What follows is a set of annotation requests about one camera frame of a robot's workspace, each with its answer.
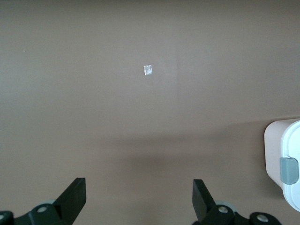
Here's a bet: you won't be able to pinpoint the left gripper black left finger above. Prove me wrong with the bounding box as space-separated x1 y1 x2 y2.
0 177 86 225

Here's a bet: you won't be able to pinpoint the pink translucent plastic box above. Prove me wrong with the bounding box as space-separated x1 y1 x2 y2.
264 118 300 188

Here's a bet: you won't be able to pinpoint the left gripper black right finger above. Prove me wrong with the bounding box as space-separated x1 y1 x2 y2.
192 179 282 225

